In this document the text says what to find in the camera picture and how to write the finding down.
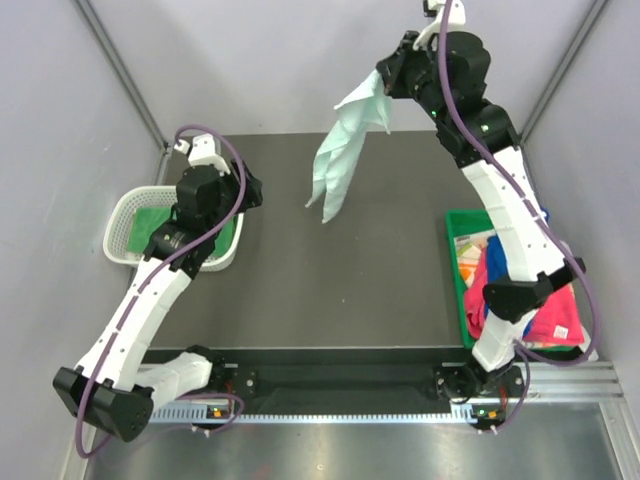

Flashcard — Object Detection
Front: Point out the blue towel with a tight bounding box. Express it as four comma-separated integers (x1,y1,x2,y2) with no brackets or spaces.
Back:
481,234,551,343

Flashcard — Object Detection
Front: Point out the slotted grey cable duct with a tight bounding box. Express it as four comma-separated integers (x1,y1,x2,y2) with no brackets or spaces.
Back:
149,402,498,426

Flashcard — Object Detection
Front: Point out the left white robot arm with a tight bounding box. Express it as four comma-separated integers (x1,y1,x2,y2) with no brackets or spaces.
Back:
52,160,263,442

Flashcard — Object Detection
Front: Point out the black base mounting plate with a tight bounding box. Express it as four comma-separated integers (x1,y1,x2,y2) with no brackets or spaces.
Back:
199,348,524,416

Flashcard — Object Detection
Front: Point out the aluminium frame rail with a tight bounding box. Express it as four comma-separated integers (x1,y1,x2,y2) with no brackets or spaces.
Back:
79,362,626,401

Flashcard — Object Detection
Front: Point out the green microfiber towel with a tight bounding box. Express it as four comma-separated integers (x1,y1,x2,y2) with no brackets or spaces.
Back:
127,207,238,258

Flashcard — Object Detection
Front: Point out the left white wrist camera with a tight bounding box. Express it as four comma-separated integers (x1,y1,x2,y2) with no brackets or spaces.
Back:
173,134,231,176

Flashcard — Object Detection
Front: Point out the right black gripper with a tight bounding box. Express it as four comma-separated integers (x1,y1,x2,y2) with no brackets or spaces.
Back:
375,32,450,126

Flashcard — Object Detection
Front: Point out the white perforated plastic basket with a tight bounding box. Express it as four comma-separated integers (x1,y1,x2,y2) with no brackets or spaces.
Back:
103,186,244,272

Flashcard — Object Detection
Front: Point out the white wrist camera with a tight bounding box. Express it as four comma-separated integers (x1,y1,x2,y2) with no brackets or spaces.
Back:
413,0,467,51
173,134,231,176

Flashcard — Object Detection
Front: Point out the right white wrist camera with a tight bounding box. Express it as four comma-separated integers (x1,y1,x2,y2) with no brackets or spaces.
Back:
413,0,467,51

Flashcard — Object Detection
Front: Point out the green plastic bin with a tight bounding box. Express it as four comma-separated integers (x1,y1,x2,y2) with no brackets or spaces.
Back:
445,210,590,351

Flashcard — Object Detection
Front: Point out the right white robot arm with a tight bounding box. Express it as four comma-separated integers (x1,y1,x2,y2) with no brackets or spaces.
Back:
376,31,584,396

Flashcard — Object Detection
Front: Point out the white mint towel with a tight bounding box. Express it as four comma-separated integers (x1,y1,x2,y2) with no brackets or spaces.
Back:
306,70,391,224

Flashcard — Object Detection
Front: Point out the pink red towel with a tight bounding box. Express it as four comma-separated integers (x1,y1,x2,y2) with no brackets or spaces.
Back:
462,250,584,348

